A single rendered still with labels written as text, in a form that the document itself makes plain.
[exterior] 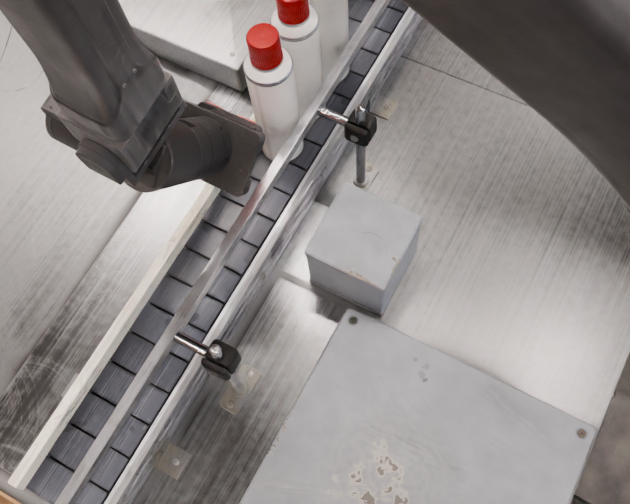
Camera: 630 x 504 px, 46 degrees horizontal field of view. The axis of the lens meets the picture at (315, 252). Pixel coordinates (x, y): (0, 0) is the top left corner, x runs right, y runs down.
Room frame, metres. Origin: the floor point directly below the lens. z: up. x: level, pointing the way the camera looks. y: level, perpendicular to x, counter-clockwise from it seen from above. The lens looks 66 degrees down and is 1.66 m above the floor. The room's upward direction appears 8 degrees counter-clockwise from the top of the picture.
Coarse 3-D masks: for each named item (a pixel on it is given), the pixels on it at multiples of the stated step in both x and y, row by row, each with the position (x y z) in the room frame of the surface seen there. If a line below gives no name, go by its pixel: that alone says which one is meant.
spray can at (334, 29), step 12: (312, 0) 0.57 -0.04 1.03; (324, 0) 0.57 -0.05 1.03; (336, 0) 0.57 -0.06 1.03; (324, 12) 0.57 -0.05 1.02; (336, 12) 0.57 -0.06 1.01; (324, 24) 0.57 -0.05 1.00; (336, 24) 0.57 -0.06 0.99; (348, 24) 0.59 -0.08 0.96; (324, 36) 0.57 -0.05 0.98; (336, 36) 0.57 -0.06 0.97; (348, 36) 0.59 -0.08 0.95; (324, 48) 0.57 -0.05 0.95; (336, 48) 0.57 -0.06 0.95; (324, 60) 0.57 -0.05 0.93; (336, 60) 0.57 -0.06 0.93; (324, 72) 0.57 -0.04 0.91; (348, 72) 0.58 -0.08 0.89
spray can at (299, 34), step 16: (288, 0) 0.53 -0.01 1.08; (304, 0) 0.53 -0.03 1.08; (272, 16) 0.55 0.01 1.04; (288, 16) 0.53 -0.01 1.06; (304, 16) 0.53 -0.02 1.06; (288, 32) 0.52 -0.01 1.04; (304, 32) 0.52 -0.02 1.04; (288, 48) 0.52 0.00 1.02; (304, 48) 0.52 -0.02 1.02; (320, 48) 0.54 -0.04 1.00; (304, 64) 0.52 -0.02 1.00; (320, 64) 0.53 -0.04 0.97; (304, 80) 0.52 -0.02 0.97; (320, 80) 0.53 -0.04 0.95; (304, 96) 0.52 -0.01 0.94
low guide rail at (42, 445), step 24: (216, 192) 0.43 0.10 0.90; (192, 216) 0.39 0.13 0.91; (168, 240) 0.37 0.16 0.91; (168, 264) 0.34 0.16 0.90; (144, 288) 0.32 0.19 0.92; (120, 312) 0.29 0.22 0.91; (120, 336) 0.27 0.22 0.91; (96, 360) 0.24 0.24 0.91; (72, 384) 0.22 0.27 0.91; (72, 408) 0.20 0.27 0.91; (48, 432) 0.17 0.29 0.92; (24, 456) 0.15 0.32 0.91; (24, 480) 0.13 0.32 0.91
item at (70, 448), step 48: (336, 96) 0.55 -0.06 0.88; (288, 192) 0.43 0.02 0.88; (192, 240) 0.38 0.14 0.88; (240, 240) 0.37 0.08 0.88; (144, 336) 0.27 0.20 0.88; (192, 336) 0.27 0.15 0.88; (96, 384) 0.23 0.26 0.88; (96, 432) 0.18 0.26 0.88; (144, 432) 0.17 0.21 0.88; (48, 480) 0.13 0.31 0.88; (96, 480) 0.13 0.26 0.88
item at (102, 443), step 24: (384, 0) 0.62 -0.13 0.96; (360, 24) 0.59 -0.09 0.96; (336, 72) 0.53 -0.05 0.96; (312, 120) 0.47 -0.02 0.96; (288, 144) 0.44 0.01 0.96; (264, 192) 0.39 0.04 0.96; (240, 216) 0.36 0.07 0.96; (216, 264) 0.31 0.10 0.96; (192, 288) 0.29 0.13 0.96; (192, 312) 0.27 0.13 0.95; (168, 336) 0.24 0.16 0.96; (144, 384) 0.20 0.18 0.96; (120, 408) 0.18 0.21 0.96; (96, 456) 0.13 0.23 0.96; (72, 480) 0.12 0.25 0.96
